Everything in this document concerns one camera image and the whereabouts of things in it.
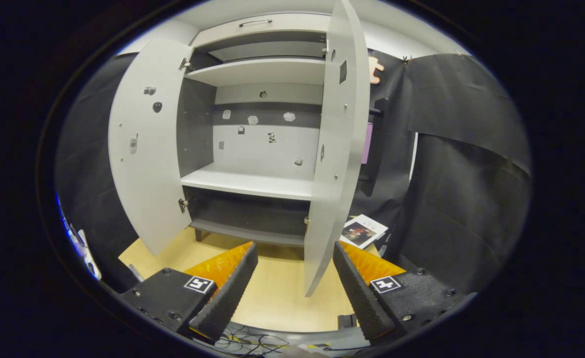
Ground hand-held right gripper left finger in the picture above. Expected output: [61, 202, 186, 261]
[117, 242, 259, 345]

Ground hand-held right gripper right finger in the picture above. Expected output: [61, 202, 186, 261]
[332, 241, 475, 347]

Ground white cabinet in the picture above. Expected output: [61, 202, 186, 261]
[177, 12, 332, 248]

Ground white cabinet door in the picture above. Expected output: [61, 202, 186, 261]
[303, 0, 389, 298]
[107, 39, 195, 256]

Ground white cabinet drawer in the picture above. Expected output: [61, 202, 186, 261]
[191, 13, 333, 48]

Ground white picture book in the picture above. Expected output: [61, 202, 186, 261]
[340, 214, 389, 250]

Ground black backdrop cloth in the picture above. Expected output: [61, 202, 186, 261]
[54, 49, 533, 295]

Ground black cable bundle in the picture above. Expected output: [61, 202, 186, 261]
[193, 322, 293, 357]

